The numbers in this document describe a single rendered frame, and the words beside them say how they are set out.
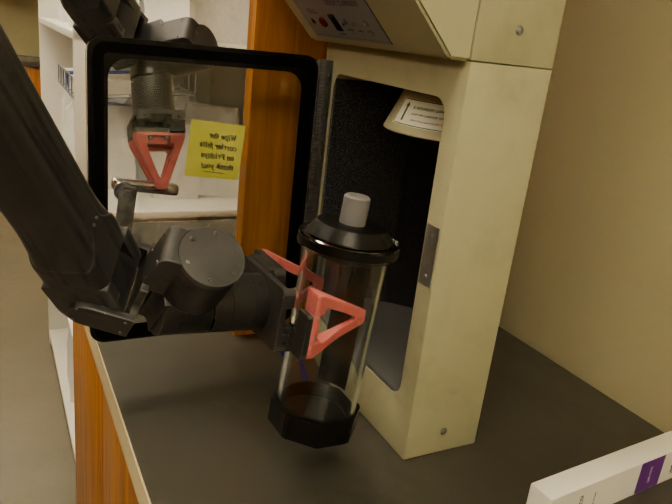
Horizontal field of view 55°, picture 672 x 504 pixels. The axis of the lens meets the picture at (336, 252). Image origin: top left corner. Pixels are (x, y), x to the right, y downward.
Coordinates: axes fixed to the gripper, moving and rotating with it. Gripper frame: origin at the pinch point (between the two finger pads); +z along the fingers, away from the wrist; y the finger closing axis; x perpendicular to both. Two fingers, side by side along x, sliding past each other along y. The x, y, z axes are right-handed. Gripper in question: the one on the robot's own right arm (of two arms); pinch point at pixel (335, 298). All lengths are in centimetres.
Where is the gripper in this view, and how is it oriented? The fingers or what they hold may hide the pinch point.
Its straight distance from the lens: 70.1
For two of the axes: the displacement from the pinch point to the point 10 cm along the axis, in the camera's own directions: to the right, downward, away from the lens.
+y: -4.9, -3.3, 8.1
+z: 8.5, 0.1, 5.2
